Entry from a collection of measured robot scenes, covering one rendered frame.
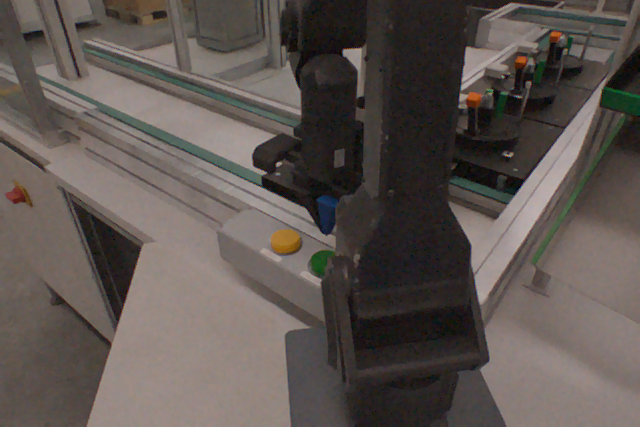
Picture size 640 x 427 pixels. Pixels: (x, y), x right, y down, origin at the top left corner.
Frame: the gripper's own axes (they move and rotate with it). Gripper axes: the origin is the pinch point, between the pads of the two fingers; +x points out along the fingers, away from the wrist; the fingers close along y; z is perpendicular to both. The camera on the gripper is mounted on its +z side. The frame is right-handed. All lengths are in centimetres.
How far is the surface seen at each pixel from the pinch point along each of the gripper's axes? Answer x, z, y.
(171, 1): -9, 35, 74
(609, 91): -15.9, 13.5, -22.2
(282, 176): 7.8, 11.6, 18.0
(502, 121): 6, 50, -4
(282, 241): 7.7, -0.9, 6.8
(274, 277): 11.9, -3.5, 6.1
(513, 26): 9, 139, 22
